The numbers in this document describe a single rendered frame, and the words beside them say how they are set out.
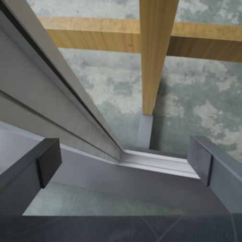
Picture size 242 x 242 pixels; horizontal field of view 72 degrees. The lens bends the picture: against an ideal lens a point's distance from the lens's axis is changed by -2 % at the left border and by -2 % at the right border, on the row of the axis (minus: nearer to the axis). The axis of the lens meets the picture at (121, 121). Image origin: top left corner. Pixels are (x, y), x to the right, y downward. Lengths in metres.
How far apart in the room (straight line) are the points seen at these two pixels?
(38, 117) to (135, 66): 0.87
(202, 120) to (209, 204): 0.40
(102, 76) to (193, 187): 0.75
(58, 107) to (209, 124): 0.85
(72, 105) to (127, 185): 0.68
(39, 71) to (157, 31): 0.18
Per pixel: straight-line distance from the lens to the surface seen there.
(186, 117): 0.95
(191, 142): 0.16
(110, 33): 0.37
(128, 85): 0.97
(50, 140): 0.16
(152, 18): 0.26
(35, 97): 0.17
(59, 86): 0.20
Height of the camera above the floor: 0.91
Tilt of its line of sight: 78 degrees down
